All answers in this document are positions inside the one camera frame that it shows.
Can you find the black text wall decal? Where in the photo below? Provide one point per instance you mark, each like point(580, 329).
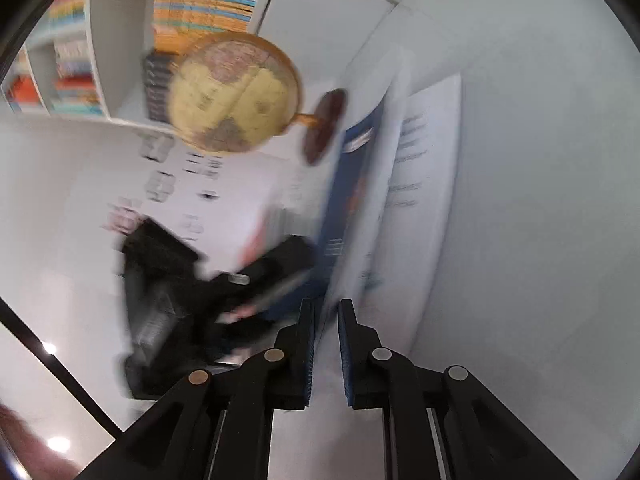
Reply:
point(202, 165)

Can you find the yellow desk globe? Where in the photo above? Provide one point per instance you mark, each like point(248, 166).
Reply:
point(230, 100)

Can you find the black star wall decal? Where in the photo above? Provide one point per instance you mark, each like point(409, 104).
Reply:
point(209, 195)

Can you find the blue illustrated book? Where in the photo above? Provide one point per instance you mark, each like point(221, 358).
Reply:
point(345, 220)

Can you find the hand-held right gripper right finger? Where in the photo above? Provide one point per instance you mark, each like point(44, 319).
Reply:
point(346, 355)

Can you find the red sun wall decal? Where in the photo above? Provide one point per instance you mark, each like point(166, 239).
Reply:
point(125, 217)

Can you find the set of dark grey volumes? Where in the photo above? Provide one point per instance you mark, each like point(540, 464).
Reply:
point(157, 90)

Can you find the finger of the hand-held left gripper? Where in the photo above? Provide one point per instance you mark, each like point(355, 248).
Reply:
point(265, 300)

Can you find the white text page book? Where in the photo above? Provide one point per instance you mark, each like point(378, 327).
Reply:
point(425, 210)

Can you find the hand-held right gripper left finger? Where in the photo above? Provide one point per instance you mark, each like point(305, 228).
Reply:
point(309, 355)

